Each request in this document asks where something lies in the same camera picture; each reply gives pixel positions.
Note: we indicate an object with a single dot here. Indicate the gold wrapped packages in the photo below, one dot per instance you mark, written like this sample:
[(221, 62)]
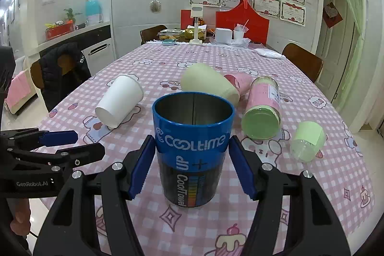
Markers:
[(190, 32)]

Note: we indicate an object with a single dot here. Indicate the pink cup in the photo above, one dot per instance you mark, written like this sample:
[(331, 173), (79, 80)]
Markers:
[(243, 83)]

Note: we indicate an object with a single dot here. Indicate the cream cup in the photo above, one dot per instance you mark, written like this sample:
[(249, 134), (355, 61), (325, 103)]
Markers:
[(207, 80)]

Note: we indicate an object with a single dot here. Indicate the teal and white kettle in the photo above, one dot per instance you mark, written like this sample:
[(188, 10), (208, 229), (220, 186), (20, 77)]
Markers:
[(93, 11)]

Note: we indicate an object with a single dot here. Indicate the pink checked tablecloth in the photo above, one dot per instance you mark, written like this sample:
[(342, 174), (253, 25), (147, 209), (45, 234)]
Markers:
[(168, 67)]

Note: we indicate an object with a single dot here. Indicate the small green plastic cup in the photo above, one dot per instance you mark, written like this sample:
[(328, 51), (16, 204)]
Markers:
[(309, 140)]

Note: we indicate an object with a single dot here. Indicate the white door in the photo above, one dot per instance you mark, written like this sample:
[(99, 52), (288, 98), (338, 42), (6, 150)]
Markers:
[(333, 43)]

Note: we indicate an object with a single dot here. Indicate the white stand device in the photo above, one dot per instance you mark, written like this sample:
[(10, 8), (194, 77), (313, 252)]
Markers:
[(196, 34)]

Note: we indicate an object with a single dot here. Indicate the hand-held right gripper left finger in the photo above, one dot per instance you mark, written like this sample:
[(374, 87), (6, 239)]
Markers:
[(140, 169)]

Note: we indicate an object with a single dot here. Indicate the clear food container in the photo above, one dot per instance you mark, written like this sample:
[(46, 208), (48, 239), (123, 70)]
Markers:
[(169, 34)]

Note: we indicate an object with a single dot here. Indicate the blue metal cup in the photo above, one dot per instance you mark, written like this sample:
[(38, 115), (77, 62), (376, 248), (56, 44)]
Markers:
[(192, 151)]

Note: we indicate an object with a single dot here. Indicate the clear plastic bag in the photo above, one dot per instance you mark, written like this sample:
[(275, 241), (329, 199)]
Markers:
[(240, 42)]

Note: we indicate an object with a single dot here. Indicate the black jacket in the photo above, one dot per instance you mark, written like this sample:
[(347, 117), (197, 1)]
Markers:
[(64, 70)]

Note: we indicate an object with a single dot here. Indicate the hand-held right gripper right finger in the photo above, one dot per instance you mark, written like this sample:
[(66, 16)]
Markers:
[(243, 169)]

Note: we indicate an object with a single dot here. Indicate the wooden chair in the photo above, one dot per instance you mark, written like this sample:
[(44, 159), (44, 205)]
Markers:
[(151, 32), (35, 76), (303, 61)]

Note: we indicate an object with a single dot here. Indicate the person's left hand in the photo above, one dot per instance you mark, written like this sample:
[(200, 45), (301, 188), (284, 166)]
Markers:
[(20, 217)]

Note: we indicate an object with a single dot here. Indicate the white box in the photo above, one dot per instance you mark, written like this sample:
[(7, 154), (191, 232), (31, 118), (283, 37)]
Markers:
[(224, 35)]

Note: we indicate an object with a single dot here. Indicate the pink cloth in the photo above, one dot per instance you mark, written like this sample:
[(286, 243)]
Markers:
[(21, 91)]

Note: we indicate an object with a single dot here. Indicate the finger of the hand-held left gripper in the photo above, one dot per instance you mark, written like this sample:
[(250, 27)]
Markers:
[(85, 152), (58, 137)]

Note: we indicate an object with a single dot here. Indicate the clear plastic cup with straw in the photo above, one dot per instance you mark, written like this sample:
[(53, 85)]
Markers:
[(239, 33)]

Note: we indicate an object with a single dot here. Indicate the hanging white ornament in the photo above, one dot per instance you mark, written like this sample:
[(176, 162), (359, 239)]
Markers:
[(154, 5)]

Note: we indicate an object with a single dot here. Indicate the green potted plant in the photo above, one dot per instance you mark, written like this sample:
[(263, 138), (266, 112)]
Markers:
[(70, 15)]

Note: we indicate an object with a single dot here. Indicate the dark sideboard cabinet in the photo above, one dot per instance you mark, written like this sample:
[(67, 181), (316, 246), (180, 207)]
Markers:
[(99, 40)]

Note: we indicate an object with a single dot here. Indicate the red diamond door decoration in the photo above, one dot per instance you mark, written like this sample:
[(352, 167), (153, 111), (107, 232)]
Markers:
[(332, 14)]

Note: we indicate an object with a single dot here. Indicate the white paper cup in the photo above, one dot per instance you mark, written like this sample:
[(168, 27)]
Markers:
[(121, 100)]

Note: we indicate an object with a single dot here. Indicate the green lidded jar, pink label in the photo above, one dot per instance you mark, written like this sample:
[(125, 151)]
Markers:
[(264, 109)]

